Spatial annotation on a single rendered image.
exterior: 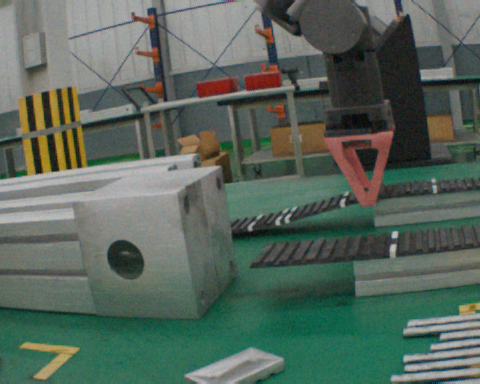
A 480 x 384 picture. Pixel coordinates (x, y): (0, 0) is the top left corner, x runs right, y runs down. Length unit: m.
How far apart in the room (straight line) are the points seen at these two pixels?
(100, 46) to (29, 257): 8.76
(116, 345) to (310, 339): 0.13
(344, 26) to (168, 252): 0.24
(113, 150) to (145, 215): 8.77
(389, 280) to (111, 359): 0.20
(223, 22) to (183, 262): 8.09
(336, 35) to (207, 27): 8.03
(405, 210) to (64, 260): 0.34
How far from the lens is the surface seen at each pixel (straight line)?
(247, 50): 8.38
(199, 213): 0.46
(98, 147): 9.32
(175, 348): 0.40
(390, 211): 0.62
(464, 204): 0.63
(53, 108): 3.79
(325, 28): 0.53
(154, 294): 0.45
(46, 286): 0.50
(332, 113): 0.58
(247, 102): 5.27
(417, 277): 0.44
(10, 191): 0.75
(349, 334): 0.38
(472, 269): 0.44
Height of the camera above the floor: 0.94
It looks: 10 degrees down
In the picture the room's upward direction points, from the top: 8 degrees counter-clockwise
